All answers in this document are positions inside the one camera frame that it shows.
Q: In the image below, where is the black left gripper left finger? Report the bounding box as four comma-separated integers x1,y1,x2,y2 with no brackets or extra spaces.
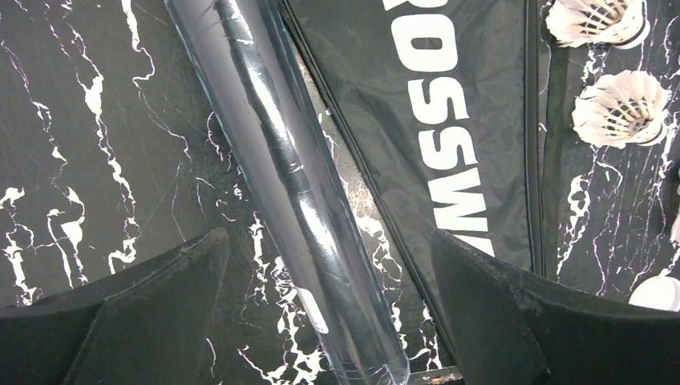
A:
1,228,229,384

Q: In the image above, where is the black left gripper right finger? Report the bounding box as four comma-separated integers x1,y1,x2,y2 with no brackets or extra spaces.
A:
431,232,679,384

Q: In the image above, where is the white tube lid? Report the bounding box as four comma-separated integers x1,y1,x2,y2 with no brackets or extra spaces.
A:
628,276,679,312

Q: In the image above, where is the black racket cover bag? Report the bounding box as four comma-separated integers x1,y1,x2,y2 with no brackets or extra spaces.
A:
281,1,545,364

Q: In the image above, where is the white feather shuttlecock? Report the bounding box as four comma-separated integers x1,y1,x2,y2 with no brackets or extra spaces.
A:
545,0,650,50
571,71,671,149

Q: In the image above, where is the clear shuttlecock tube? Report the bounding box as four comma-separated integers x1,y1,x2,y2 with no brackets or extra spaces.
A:
166,1,411,384

